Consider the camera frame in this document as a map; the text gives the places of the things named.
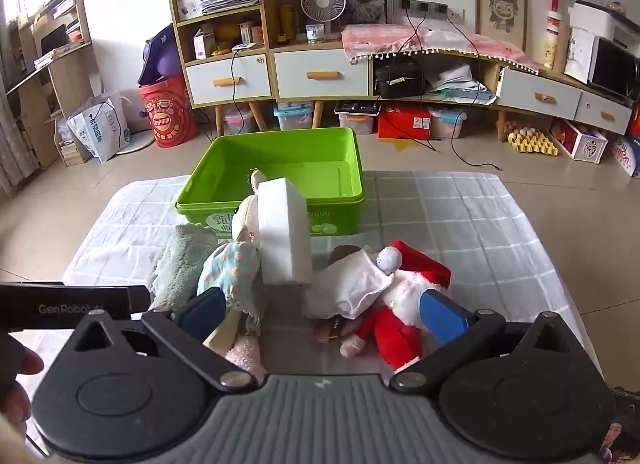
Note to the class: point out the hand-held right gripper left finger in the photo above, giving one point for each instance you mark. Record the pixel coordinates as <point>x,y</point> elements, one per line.
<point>202,314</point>

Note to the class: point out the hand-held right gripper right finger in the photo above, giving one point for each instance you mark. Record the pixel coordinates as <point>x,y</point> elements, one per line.
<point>445,316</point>

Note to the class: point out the santa claus plush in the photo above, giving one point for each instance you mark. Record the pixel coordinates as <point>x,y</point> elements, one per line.
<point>395,329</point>

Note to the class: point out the grey-green fluffy towel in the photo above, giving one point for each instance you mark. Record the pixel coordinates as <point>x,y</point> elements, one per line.
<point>177,264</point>

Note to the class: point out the pink fluffy plush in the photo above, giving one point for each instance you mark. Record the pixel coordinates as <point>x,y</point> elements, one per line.
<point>245,351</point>

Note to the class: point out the white sock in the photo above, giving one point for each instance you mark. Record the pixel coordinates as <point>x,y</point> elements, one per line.
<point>345,289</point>

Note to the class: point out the white foam block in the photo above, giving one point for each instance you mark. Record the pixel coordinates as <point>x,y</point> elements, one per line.
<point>285,234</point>

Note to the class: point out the green plastic bin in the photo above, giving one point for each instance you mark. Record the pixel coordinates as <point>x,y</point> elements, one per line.
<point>300,159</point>

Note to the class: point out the person's left hand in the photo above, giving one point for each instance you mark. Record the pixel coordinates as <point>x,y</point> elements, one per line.
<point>15,409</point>

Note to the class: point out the grey checked blanket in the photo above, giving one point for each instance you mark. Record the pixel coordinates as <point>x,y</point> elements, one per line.
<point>450,224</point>

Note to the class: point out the round white board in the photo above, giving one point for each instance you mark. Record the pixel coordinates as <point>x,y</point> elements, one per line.
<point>137,143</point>

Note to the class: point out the white printed bag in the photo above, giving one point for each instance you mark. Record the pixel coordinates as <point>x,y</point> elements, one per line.
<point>100,127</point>

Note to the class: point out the clear storage box teal lid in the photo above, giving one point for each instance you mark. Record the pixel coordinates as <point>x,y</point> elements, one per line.
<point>447,127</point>

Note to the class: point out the yellow egg tray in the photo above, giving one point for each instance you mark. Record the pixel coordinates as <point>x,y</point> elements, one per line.
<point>532,144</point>

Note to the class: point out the clear storage box pink contents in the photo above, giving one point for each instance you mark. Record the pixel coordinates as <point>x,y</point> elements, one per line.
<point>237,122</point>

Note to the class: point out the red box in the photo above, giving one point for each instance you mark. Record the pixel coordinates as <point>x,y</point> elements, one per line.
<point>405,122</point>

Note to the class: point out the red printed bucket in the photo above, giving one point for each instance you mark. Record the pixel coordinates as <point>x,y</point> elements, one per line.
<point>167,114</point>

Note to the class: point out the clear storage box black contents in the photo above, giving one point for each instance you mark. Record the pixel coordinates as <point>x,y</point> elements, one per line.
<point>355,122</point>

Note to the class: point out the clear storage box blue lid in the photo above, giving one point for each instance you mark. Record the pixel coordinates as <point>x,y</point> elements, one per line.
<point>292,119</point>

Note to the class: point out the white and red carton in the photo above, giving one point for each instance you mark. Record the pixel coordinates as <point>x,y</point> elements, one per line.
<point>587,147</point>

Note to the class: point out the pile of white bags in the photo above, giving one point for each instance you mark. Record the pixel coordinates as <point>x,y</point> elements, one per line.
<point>457,84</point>

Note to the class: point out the wooden bookshelf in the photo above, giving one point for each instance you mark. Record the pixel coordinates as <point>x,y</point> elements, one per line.
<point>70,74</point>

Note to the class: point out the tall wooden shelf cabinet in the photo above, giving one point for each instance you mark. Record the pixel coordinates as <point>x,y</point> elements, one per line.
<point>225,77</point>

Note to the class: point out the black case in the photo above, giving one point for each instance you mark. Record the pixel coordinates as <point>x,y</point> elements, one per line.
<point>400,82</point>

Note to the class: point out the blue and white box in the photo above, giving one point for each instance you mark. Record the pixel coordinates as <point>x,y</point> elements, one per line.
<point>625,157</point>

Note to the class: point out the long low wooden cabinet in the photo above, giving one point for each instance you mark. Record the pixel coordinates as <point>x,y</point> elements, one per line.
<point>300,79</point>

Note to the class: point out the purple toy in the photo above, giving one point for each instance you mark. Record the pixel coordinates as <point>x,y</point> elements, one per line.
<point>165,59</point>

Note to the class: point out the small white carton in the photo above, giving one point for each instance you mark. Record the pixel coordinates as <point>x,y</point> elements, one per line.
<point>204,44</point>

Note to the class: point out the small white device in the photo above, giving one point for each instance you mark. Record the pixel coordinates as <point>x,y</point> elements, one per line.
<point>243,47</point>

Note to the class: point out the pink checked cloth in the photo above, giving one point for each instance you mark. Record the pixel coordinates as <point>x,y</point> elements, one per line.
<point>380,39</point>

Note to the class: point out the orange and white boxes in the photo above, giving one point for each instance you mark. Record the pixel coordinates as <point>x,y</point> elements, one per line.
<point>252,33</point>

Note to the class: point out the white microwave oven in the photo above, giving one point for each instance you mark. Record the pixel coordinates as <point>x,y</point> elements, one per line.
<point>610,64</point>

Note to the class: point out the white green cup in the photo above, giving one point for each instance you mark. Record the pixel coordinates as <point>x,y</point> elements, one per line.
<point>315,33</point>

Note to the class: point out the yellow box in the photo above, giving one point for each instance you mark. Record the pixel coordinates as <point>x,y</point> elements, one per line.
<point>287,22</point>

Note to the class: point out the framed cartoon drawing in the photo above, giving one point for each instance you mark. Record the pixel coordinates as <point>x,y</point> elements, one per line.
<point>500,9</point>

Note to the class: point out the white carton box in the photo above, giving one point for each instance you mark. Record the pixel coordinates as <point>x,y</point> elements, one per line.
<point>190,2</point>

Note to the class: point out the white printer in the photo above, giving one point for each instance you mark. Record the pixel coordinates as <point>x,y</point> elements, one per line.
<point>600,17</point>

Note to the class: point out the wall socket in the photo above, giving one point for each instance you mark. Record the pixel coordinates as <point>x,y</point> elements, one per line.
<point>406,6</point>
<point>440,10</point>
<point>423,8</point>

